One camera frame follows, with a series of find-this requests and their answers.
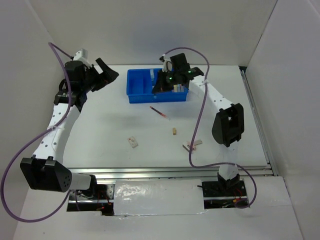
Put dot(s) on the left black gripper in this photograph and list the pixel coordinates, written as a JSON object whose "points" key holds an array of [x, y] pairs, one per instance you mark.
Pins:
{"points": [[108, 76]]}

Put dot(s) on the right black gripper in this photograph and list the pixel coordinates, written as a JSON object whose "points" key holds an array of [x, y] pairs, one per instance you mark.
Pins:
{"points": [[160, 86]]}

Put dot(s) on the blue pen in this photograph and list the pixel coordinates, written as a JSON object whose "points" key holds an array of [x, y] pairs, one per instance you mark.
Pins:
{"points": [[152, 76]]}

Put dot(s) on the orange highlighter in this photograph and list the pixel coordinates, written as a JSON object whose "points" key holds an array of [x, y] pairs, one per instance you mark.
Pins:
{"points": [[183, 88]]}

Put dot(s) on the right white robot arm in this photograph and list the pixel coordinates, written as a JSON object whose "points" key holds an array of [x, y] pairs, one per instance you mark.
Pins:
{"points": [[228, 124]]}

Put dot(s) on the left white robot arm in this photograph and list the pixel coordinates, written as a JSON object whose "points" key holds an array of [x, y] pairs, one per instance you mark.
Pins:
{"points": [[44, 170]]}

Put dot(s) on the blue compartment tray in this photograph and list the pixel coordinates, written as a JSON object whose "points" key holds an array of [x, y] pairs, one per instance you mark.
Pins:
{"points": [[139, 88]]}

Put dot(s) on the red pen upper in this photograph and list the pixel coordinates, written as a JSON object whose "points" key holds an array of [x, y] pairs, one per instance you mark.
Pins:
{"points": [[160, 113]]}

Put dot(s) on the tan eraser block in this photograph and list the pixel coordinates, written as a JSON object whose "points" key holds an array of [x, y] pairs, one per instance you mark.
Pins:
{"points": [[174, 131]]}

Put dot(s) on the white red eraser pack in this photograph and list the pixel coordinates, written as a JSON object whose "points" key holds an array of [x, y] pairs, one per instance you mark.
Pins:
{"points": [[133, 142]]}

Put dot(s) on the pink eraser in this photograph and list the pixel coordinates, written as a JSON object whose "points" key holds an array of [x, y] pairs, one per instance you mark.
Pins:
{"points": [[193, 146]]}

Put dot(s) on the grey white eraser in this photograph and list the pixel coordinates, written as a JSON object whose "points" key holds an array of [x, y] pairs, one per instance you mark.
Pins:
{"points": [[197, 142]]}

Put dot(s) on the white foil cover sheet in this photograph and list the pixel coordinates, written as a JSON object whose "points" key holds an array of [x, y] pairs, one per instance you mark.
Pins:
{"points": [[158, 197]]}

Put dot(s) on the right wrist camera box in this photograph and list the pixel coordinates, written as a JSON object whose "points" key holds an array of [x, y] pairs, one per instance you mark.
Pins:
{"points": [[166, 64]]}

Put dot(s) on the aluminium frame rail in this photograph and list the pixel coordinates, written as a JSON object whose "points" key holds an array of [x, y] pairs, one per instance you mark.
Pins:
{"points": [[147, 173]]}

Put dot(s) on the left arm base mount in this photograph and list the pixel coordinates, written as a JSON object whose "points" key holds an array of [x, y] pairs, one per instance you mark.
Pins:
{"points": [[102, 200]]}

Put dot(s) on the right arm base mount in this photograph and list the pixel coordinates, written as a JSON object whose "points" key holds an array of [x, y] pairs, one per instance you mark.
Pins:
{"points": [[214, 197]]}

